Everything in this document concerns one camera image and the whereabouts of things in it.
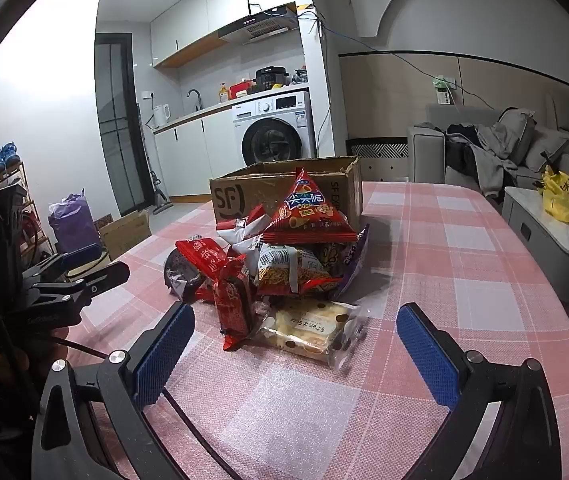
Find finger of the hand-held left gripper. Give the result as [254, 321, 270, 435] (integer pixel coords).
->
[31, 261, 131, 323]
[22, 244, 102, 286]

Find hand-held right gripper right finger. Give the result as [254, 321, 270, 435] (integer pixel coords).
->
[397, 303, 562, 480]

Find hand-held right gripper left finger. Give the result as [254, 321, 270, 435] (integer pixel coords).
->
[31, 301, 196, 480]

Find red cookie pack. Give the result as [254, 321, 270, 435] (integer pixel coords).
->
[213, 257, 256, 352]
[175, 239, 231, 283]

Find clear cake package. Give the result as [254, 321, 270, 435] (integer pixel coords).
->
[258, 300, 368, 374]

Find purple snack bag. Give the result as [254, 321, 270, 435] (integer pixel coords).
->
[314, 225, 371, 302]

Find white and red snack bag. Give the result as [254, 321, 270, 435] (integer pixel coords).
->
[216, 204, 271, 263]

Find yellow noodle snack packet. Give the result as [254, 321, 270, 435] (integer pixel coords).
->
[256, 244, 341, 297]

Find red triangular snack bag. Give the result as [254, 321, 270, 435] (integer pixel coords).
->
[263, 167, 358, 246]

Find shoe rack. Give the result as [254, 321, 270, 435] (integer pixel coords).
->
[0, 160, 58, 281]

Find purple plastic bag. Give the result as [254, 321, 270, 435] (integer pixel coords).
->
[48, 190, 103, 262]

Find cardboard box with bear print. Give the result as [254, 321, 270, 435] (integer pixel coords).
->
[98, 210, 152, 262]

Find blue shoes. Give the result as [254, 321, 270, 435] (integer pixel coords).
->
[0, 142, 21, 176]

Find stick mop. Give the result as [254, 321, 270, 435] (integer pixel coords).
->
[137, 102, 171, 209]

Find pink plaid tablecloth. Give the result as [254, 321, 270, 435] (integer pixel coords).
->
[72, 180, 569, 480]

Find black framed glass door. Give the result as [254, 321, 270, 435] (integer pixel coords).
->
[94, 32, 152, 214]

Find white lower cabinets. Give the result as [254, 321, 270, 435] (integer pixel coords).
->
[153, 119, 238, 198]

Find white cabinets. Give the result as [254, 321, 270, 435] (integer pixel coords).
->
[149, 0, 311, 68]
[153, 119, 238, 198]

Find white coffee table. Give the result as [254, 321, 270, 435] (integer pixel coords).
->
[501, 185, 569, 307]

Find grey sofa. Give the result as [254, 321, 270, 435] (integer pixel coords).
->
[408, 102, 569, 197]

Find pile of grey clothes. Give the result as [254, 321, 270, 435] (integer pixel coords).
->
[444, 122, 521, 199]

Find black patterned panel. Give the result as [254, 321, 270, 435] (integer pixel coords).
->
[347, 138, 410, 181]

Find white washing machine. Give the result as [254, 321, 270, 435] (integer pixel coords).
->
[232, 91, 316, 168]

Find grey pillow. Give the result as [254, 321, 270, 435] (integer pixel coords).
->
[494, 108, 537, 166]
[524, 125, 569, 172]

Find black pressure cooker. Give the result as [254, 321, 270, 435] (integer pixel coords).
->
[255, 66, 290, 92]

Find white upper cabinets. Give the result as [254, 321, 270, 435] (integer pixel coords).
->
[149, 0, 311, 68]

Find range hood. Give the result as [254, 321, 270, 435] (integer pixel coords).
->
[218, 2, 299, 43]

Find wall socket with green plug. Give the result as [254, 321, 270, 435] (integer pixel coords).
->
[431, 75, 457, 107]

